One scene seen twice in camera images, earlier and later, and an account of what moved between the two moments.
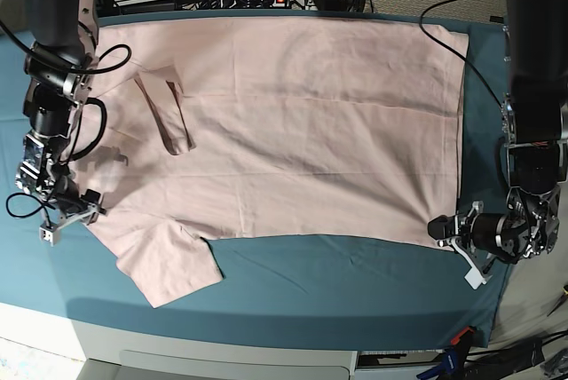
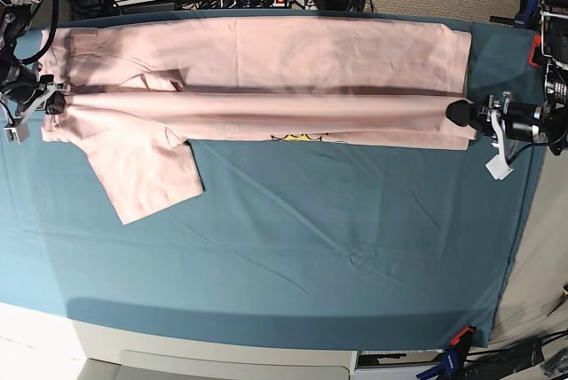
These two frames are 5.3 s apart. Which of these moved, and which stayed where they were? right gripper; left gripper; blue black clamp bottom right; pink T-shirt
Moved: right gripper; pink T-shirt; left gripper
Stayed: blue black clamp bottom right
